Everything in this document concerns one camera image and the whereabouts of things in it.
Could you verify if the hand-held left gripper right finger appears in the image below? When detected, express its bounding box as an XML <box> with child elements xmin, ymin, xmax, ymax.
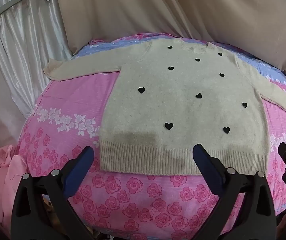
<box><xmin>192</xmin><ymin>144</ymin><xmax>277</xmax><ymax>240</ymax></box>

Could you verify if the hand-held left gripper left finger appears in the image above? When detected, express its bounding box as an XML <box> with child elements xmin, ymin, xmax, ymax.
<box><xmin>10</xmin><ymin>145</ymin><xmax>101</xmax><ymax>240</ymax></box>

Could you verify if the cream sweater with black hearts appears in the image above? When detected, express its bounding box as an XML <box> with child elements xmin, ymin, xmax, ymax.
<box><xmin>43</xmin><ymin>39</ymin><xmax>286</xmax><ymax>175</ymax></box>

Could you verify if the pink floral bedsheet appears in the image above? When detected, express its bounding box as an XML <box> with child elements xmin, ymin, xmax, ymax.
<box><xmin>16</xmin><ymin>31</ymin><xmax>286</xmax><ymax>240</ymax></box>

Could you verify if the light pink cloth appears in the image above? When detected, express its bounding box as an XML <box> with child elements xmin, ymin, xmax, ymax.
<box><xmin>0</xmin><ymin>144</ymin><xmax>34</xmax><ymax>230</ymax></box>

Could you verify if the white satin curtain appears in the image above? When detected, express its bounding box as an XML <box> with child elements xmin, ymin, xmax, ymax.
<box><xmin>0</xmin><ymin>0</ymin><xmax>73</xmax><ymax>110</ymax></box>

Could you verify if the beige backdrop cloth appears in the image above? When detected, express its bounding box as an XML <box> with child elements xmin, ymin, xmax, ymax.
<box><xmin>0</xmin><ymin>0</ymin><xmax>286</xmax><ymax>150</ymax></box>

